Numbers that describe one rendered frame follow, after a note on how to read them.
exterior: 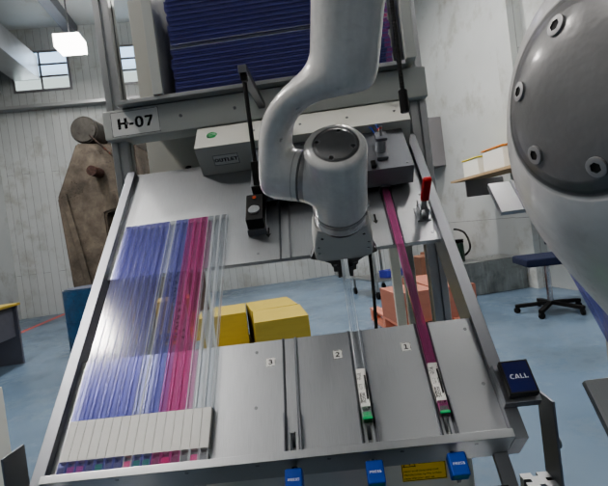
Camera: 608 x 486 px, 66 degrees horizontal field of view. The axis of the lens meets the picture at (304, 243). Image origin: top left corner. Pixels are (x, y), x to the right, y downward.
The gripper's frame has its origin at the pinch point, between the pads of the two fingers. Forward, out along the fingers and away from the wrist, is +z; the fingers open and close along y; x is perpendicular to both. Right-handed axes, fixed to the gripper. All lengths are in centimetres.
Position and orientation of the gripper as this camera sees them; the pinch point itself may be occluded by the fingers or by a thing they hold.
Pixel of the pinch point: (345, 264)
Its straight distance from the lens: 87.8
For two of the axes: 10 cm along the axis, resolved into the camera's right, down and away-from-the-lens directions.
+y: -9.9, 1.3, 0.5
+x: 0.8, 8.4, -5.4
